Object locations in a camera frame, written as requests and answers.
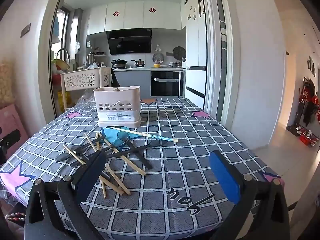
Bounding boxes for black wok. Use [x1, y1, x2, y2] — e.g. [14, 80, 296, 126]
[111, 59, 128, 69]

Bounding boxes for beige perforated basket cart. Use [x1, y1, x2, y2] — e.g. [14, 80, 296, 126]
[60, 67, 112, 113]

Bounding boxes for grey checked star tablecloth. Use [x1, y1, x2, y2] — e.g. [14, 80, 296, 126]
[0, 97, 283, 240]

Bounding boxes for shoes on dark mat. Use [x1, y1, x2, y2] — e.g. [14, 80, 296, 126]
[287, 124, 320, 147]

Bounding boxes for counter shelf rack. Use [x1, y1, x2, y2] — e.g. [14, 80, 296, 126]
[87, 52, 111, 68]

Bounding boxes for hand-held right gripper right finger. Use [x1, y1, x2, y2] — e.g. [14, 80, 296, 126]
[209, 150, 290, 240]

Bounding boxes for round dark baking pan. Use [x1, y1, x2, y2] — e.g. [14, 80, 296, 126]
[172, 46, 187, 60]

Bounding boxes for pink box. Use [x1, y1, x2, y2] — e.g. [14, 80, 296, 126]
[0, 104, 29, 158]

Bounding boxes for hanging red and black bags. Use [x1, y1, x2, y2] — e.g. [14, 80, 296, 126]
[297, 77, 320, 126]

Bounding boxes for grey wall switch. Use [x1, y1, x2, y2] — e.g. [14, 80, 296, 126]
[21, 23, 32, 38]

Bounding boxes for black built-in oven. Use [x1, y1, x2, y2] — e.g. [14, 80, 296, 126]
[150, 70, 181, 97]

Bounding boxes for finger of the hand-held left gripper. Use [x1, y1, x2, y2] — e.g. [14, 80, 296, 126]
[0, 129, 20, 146]

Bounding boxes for yellow bag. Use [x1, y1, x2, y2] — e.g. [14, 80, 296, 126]
[58, 91, 72, 111]

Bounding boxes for beaded bracelet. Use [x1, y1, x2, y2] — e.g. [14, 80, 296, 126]
[4, 212, 26, 222]

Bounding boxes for beige perforated utensil holder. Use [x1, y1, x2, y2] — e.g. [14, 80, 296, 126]
[93, 85, 142, 128]

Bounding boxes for black range hood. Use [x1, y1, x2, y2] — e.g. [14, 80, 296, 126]
[106, 29, 153, 55]

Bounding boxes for clear plastic bag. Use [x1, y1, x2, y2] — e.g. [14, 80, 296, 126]
[79, 89, 97, 103]

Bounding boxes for white upper kitchen cabinets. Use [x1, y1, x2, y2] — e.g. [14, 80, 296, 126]
[87, 1, 182, 35]

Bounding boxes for white refrigerator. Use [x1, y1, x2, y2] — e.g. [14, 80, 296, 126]
[184, 0, 208, 105]

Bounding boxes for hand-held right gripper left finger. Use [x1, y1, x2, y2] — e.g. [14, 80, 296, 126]
[25, 150, 107, 240]

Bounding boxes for cream bumpy sheet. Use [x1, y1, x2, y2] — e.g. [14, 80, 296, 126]
[0, 59, 13, 106]

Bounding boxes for curved kitchen faucet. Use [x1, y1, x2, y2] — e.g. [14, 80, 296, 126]
[55, 48, 71, 63]

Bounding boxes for printed wooden chopstick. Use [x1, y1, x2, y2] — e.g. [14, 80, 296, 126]
[110, 127, 179, 142]
[100, 136, 147, 177]

